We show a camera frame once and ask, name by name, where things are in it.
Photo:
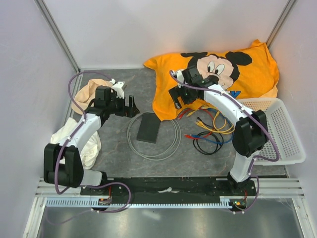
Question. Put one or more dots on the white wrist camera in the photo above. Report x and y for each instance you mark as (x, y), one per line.
(178, 75)
(118, 87)

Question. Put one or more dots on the white plastic basket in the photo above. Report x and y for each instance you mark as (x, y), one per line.
(281, 129)

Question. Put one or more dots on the peach bucket hat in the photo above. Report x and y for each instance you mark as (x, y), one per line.
(87, 93)

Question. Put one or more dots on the orange Mickey Mouse pillow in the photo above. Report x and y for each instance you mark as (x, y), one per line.
(246, 73)

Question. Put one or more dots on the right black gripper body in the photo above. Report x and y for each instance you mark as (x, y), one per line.
(185, 93)

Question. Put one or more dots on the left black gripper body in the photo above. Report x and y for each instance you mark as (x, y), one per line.
(115, 105)

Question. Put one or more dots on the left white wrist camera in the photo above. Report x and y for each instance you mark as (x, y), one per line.
(118, 87)

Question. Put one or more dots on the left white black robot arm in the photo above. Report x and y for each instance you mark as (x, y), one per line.
(62, 161)

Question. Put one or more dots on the white crumpled cloth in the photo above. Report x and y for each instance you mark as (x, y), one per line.
(83, 135)

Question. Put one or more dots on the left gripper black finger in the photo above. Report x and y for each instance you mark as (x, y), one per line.
(132, 109)
(126, 108)

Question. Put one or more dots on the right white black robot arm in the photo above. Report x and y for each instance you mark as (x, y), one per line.
(250, 127)

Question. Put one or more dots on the black network switch box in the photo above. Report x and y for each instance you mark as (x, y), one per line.
(149, 128)

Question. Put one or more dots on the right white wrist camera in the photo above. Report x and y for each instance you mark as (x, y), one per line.
(178, 75)

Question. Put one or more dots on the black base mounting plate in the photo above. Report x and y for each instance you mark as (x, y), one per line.
(183, 189)

